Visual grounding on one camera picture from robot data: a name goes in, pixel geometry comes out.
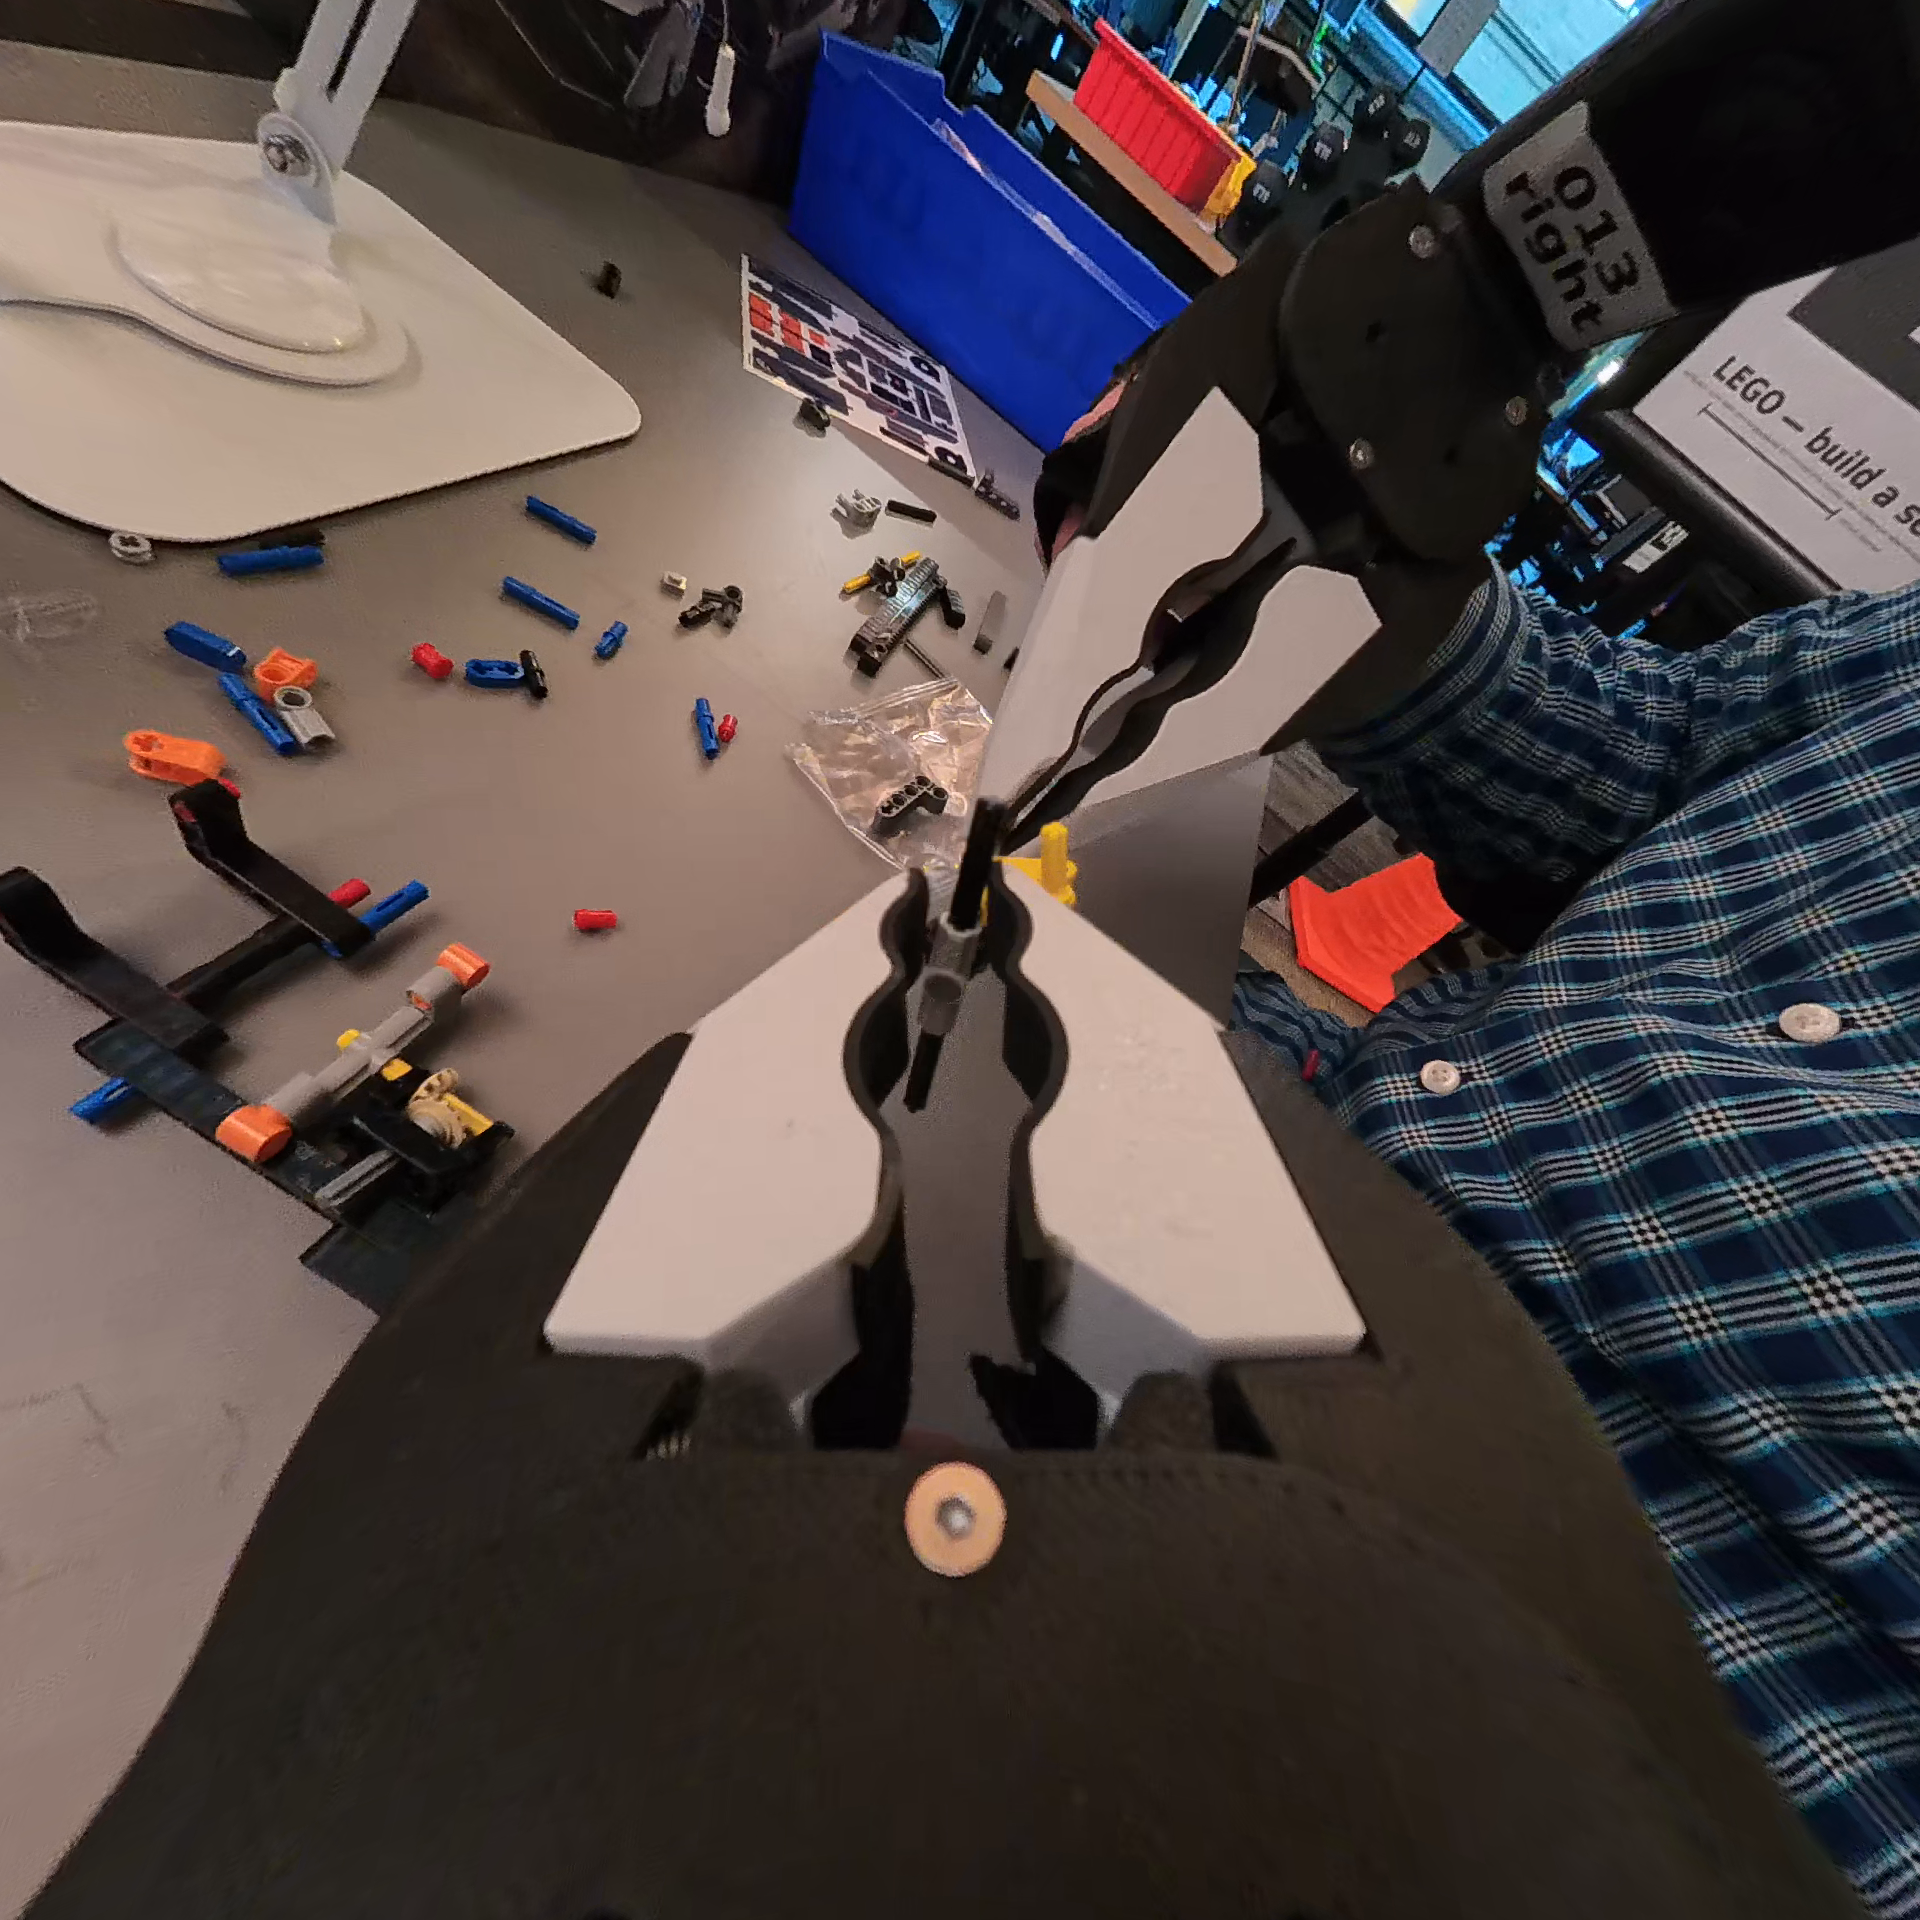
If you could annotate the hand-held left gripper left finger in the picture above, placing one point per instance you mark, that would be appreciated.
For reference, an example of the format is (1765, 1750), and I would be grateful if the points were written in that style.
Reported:
(722, 1200)

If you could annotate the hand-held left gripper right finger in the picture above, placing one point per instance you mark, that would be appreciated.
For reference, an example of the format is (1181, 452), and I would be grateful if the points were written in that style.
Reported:
(1185, 1200)

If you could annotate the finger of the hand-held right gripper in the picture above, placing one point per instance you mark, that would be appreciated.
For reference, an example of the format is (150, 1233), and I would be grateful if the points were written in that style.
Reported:
(1291, 662)
(1141, 556)

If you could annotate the yellow connector axle lego assembly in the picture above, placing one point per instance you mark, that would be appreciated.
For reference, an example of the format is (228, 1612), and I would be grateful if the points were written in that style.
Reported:
(949, 960)

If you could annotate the black lego chassis assembly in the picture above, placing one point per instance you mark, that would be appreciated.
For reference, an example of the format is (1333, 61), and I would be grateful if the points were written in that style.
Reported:
(255, 885)

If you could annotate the person's right forearm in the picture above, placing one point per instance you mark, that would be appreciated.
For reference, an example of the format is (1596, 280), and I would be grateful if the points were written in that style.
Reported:
(1577, 721)

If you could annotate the dark grey short lego beam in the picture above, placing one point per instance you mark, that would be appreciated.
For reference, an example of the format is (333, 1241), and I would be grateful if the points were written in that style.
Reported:
(991, 621)

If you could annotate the dark grey lego connectors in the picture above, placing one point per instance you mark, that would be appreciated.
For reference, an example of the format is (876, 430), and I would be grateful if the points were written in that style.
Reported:
(974, 484)

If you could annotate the dark lego beam subassembly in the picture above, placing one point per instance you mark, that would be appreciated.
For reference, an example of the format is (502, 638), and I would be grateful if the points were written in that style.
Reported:
(901, 609)

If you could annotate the light grey lego connector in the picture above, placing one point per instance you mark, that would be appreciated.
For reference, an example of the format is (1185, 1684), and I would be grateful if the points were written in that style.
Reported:
(858, 509)

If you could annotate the black angled lego beam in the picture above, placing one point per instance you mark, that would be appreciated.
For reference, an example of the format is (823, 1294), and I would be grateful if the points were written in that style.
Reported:
(906, 806)

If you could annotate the lego sticker sheet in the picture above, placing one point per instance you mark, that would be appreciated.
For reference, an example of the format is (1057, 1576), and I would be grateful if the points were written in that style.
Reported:
(841, 359)

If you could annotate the blue thin lego liftarm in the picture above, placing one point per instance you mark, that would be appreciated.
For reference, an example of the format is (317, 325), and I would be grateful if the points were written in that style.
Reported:
(493, 672)
(207, 646)

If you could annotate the scattered blue lego pins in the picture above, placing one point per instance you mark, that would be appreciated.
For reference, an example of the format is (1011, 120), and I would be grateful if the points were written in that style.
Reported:
(559, 519)

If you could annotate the orange lego connector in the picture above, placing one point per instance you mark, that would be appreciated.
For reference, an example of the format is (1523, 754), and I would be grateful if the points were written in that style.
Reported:
(285, 670)
(173, 753)

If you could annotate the black dumbbell rack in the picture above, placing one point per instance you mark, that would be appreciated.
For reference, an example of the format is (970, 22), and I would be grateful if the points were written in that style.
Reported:
(1337, 159)

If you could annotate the yellow plastic bin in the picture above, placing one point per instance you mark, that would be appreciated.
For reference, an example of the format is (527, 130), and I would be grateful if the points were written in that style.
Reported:
(1230, 189)

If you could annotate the orange plastic object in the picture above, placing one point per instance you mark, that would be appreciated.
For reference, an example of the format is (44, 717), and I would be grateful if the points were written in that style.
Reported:
(1372, 930)

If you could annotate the small clear plastic bag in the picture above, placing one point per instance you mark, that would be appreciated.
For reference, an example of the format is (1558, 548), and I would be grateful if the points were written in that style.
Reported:
(857, 735)

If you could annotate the wooden background table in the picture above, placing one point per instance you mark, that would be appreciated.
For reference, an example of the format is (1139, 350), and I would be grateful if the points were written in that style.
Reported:
(1109, 165)

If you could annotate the red plastic bin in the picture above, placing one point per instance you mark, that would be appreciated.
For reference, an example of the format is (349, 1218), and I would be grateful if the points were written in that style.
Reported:
(1156, 105)

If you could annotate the blue plastic bin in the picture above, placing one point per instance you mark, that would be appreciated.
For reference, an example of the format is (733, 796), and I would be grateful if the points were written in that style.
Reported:
(962, 240)

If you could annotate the white marker sign board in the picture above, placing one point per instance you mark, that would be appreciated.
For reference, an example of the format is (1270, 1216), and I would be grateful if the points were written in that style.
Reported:
(1801, 421)

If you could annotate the blue plaid shirt person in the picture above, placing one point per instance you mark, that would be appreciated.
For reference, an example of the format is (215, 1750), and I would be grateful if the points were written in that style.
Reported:
(1651, 1349)

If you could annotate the white book stand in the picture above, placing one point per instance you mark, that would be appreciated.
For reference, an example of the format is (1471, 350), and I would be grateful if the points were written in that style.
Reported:
(226, 375)

